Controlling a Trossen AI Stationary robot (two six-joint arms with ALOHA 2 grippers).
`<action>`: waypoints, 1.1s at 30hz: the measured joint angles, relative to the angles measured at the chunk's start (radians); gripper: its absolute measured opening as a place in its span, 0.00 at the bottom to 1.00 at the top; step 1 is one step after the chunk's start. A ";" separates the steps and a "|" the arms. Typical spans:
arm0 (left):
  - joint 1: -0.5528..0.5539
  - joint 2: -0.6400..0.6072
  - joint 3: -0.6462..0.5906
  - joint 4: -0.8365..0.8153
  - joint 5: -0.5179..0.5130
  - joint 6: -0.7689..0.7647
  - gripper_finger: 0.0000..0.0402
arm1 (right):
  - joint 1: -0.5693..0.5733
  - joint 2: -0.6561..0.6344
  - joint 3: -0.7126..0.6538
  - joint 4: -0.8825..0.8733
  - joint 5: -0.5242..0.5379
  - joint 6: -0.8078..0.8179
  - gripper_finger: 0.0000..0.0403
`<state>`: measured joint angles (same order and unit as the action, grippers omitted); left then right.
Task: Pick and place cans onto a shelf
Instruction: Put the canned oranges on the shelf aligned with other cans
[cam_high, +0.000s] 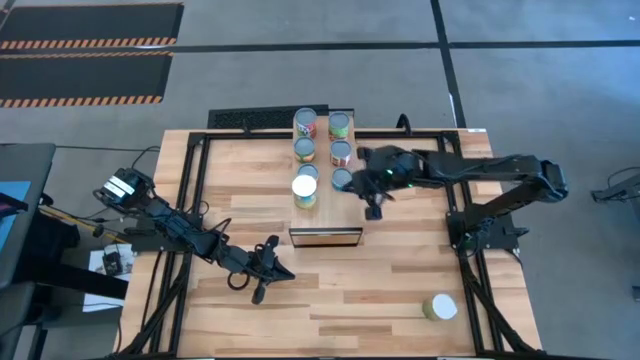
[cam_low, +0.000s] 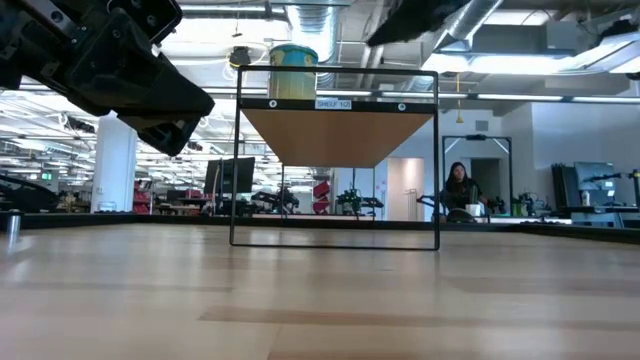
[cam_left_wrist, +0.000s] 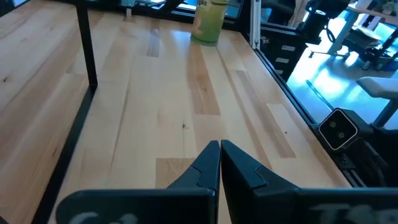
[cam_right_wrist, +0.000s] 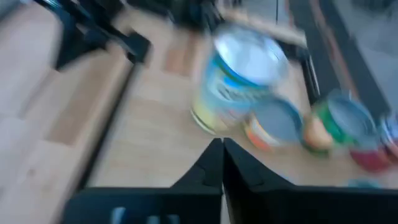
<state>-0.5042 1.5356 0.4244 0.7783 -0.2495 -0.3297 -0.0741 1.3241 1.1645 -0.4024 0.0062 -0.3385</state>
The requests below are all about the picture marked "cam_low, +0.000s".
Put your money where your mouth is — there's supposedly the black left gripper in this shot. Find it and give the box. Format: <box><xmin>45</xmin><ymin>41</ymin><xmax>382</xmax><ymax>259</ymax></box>
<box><xmin>29</xmin><ymin>0</ymin><xmax>216</xmax><ymax>157</ymax></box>

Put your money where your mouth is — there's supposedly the tall carrots label can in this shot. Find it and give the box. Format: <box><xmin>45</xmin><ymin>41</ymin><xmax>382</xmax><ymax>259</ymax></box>
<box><xmin>268</xmin><ymin>43</ymin><xmax>320</xmax><ymax>100</ymax></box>

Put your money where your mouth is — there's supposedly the white shelf label sticker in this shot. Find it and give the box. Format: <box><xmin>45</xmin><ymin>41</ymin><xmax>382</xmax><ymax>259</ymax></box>
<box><xmin>314</xmin><ymin>98</ymin><xmax>353</xmax><ymax>111</ymax></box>

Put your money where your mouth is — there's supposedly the white building column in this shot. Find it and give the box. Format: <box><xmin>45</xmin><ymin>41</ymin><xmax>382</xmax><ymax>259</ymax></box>
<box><xmin>90</xmin><ymin>112</ymin><xmax>139</xmax><ymax>215</ymax></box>

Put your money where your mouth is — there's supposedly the black computer monitor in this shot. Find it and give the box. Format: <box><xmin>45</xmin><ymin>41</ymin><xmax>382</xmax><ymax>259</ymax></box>
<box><xmin>203</xmin><ymin>156</ymin><xmax>256</xmax><ymax>196</ymax></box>

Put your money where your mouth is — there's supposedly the person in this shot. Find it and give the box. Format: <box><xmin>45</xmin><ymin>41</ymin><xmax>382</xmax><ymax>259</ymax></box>
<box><xmin>439</xmin><ymin>161</ymin><xmax>489</xmax><ymax>224</ymax></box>

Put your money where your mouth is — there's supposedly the red chair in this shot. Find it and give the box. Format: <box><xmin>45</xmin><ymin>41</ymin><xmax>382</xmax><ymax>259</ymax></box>
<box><xmin>312</xmin><ymin>180</ymin><xmax>332</xmax><ymax>215</ymax></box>

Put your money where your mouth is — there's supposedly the desk with monitors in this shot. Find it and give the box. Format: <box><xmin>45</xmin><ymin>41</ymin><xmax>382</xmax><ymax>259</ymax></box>
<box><xmin>549</xmin><ymin>160</ymin><xmax>640</xmax><ymax>229</ymax></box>

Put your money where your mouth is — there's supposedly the silver ventilation duct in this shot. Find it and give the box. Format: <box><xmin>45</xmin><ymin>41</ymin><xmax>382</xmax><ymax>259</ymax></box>
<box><xmin>285</xmin><ymin>0</ymin><xmax>342</xmax><ymax>66</ymax></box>

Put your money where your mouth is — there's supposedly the yellow hanging cord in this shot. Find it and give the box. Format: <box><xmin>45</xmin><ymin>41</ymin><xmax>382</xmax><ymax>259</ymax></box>
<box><xmin>453</xmin><ymin>72</ymin><xmax>464</xmax><ymax>125</ymax></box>

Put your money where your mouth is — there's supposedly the black aluminium table frame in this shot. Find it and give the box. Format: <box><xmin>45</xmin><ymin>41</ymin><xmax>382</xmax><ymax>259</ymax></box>
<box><xmin>0</xmin><ymin>212</ymin><xmax>640</xmax><ymax>246</ymax></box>

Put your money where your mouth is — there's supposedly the wooden shelf with black frame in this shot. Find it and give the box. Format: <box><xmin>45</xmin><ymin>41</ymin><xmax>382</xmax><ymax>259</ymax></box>
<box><xmin>229</xmin><ymin>65</ymin><xmax>441</xmax><ymax>251</ymax></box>

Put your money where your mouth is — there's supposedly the tall black metal frame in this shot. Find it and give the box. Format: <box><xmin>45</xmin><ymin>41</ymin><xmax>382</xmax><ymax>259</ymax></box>
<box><xmin>441</xmin><ymin>134</ymin><xmax>514</xmax><ymax>217</ymax></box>

